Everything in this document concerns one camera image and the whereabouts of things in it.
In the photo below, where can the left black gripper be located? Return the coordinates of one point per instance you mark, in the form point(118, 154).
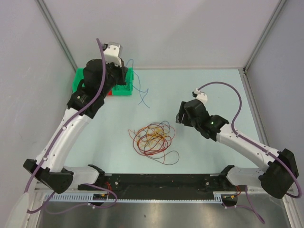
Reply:
point(122, 71)

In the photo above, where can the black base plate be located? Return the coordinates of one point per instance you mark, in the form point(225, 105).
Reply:
point(203, 182)

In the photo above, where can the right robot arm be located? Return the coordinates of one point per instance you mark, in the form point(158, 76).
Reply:
point(276, 170)

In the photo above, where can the left green bin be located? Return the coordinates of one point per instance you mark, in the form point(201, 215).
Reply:
point(79, 76)

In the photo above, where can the right green bin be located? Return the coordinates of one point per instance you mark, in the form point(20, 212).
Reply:
point(125, 90)

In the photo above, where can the grey cable duct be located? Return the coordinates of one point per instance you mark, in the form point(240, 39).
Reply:
point(105, 197)

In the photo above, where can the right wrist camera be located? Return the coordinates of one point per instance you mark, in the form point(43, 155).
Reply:
point(201, 96)

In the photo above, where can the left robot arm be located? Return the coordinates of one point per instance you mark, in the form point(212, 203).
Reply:
point(48, 167)

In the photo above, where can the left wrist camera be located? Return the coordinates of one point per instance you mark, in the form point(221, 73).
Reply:
point(112, 53)

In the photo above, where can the green bin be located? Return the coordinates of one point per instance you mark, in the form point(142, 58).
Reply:
point(125, 90)
point(79, 76)

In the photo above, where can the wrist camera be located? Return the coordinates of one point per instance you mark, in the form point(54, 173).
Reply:
point(112, 53)
point(201, 96)

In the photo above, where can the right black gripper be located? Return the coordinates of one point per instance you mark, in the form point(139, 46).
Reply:
point(179, 116)

